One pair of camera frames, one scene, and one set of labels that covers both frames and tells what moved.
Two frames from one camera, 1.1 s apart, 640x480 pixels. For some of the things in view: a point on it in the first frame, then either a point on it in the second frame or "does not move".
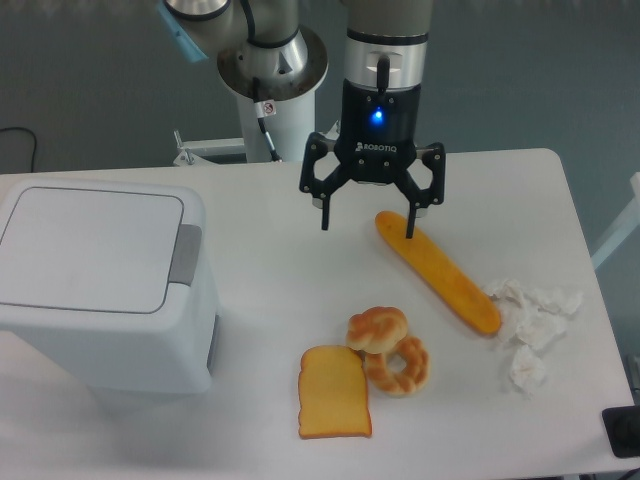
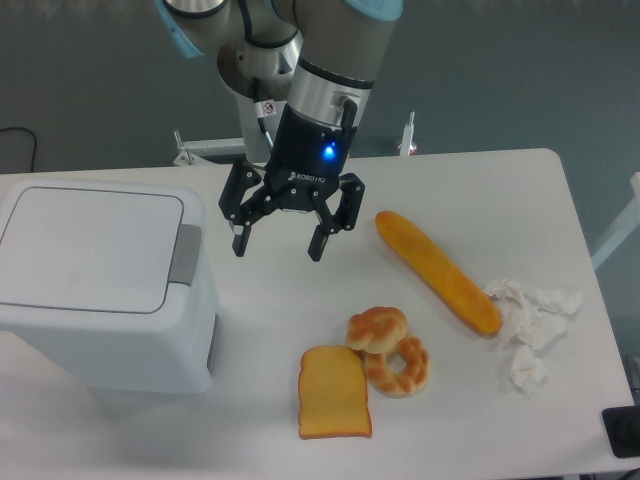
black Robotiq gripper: (380, 131) → (309, 157)
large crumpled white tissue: (532, 317) does not move
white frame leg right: (607, 249) does not move
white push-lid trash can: (112, 282) does not move
